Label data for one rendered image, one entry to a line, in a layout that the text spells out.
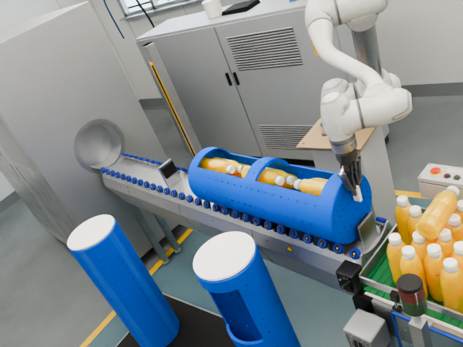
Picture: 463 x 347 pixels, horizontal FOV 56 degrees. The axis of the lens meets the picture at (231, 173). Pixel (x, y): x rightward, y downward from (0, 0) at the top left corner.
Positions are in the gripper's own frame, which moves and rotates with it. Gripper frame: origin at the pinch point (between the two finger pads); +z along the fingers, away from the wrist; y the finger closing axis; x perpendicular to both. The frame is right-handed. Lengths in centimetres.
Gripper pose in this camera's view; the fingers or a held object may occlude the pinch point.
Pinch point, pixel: (356, 193)
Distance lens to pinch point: 171.2
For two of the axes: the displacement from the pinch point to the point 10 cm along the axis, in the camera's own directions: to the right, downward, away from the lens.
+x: -6.7, -1.6, 7.3
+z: 3.4, 8.0, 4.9
